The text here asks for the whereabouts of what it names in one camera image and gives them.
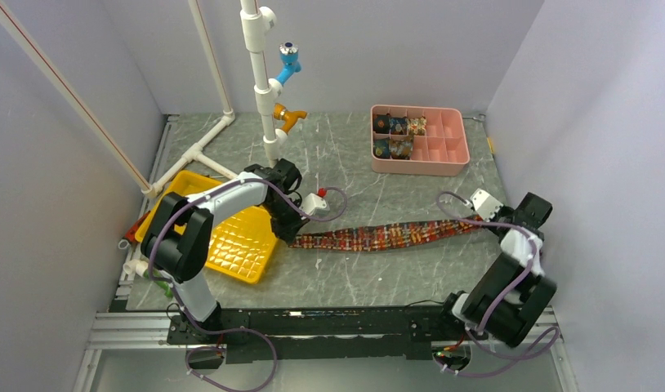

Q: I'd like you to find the orange plastic faucet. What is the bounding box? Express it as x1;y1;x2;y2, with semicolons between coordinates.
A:
273;103;308;134

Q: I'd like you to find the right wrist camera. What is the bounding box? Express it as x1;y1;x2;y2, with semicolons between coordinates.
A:
469;189;504;221

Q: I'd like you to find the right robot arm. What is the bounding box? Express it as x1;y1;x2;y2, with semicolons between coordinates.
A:
436;189;556;348

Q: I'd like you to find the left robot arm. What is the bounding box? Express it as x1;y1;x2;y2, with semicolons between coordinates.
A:
141;159;309;343

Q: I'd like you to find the multicolour patterned necktie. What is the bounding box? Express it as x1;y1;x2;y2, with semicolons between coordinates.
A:
288;215;481;252

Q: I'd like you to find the gold floral rolled tie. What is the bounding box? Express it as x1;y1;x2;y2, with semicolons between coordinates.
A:
407;117;427;136

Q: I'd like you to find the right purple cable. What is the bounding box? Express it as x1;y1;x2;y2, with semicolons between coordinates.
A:
433;191;561;379

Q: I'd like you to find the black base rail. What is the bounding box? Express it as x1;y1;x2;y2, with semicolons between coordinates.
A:
167;304;462;364

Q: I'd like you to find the blue dotted rolled tie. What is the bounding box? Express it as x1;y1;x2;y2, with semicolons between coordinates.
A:
372;138;391;159

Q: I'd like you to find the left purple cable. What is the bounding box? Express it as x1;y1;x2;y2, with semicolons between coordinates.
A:
147;178;349;392

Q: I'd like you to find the blue plastic faucet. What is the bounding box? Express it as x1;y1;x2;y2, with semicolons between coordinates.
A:
275;42;302;85

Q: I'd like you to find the white PVC pipe stand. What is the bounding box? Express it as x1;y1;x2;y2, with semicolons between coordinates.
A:
149;1;287;198

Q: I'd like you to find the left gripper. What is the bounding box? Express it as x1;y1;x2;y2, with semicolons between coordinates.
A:
262;196;310;245

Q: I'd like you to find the pink divided organizer box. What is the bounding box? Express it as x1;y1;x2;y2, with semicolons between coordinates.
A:
370;105;471;176

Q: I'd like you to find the brown patterned rolled tie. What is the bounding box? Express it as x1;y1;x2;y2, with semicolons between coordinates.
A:
389;136;414;160

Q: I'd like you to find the purple cable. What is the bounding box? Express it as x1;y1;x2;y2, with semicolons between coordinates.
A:
433;191;561;379
147;178;349;392

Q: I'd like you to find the white pipe with red stripe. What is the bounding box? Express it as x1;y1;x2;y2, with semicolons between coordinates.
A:
0;1;156;196

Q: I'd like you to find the green plastic faucet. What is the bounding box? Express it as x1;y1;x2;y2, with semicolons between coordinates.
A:
145;272;173;299

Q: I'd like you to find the dark rolled tie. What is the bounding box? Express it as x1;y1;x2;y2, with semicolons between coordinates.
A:
372;114;391;134

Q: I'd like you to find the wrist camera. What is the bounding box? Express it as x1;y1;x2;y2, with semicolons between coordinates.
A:
300;193;329;216
469;189;504;221

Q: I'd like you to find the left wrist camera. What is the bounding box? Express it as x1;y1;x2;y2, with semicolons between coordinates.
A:
300;193;329;216

